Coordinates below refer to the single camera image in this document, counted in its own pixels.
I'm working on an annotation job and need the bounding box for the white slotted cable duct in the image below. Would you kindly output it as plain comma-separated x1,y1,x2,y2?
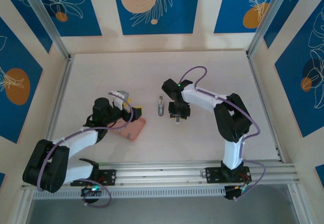
32,185,226,200

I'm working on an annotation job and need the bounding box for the pink plastic tray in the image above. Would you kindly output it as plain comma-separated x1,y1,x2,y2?
108,117,147,142

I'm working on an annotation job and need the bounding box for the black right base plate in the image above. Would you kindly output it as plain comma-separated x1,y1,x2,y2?
205,167,252,184

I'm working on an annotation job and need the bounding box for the silver USB stick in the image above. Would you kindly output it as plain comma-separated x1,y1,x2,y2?
157,95,166,116

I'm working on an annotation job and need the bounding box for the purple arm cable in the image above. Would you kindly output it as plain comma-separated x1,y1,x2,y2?
180,66,268,202
36,91,135,207

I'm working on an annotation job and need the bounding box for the circuit board with leds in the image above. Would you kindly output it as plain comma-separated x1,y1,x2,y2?
224,185,250,201
80,184,102,197

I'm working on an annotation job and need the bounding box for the aluminium side rail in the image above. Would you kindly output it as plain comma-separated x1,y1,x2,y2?
247,53,286,164
37,54,75,169

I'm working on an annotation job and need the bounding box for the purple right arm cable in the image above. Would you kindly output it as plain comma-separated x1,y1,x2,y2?
180,66,268,202

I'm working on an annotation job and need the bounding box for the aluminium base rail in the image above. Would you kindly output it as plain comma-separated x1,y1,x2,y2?
22,159,298,188

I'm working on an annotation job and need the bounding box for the right circuit board with LEDs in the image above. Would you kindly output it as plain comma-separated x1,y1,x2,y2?
224,185,250,201

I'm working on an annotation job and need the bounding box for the left circuit board with LEDs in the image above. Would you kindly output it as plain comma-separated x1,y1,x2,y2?
80,184,102,197

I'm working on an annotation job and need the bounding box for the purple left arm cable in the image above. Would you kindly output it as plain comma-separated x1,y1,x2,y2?
36,91,135,207

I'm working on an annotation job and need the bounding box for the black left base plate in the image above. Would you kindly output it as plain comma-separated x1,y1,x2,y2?
96,169,117,186

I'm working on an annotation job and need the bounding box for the aluminium frame post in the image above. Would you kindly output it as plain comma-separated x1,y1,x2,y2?
21,0,73,60
246,0,292,56

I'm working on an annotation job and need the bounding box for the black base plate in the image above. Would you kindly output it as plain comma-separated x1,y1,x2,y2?
96,169,117,186
205,167,252,184

